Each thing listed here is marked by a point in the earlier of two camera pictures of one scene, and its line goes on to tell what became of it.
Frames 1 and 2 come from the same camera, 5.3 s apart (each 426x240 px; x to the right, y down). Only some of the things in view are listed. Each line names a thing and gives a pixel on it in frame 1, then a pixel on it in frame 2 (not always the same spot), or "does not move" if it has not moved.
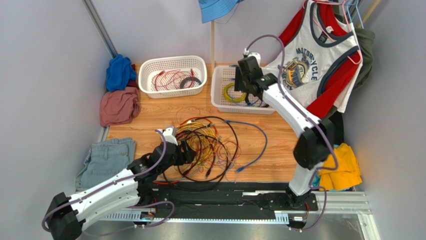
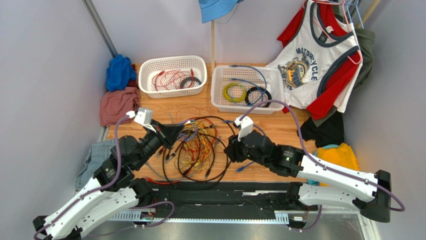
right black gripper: x=241 y=81 -> x=235 y=150
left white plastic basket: x=173 y=77 does not move
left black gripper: x=187 y=156 -> x=170 y=132
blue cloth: x=119 y=73 does not move
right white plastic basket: x=226 y=99 does not move
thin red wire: x=174 y=79 does not move
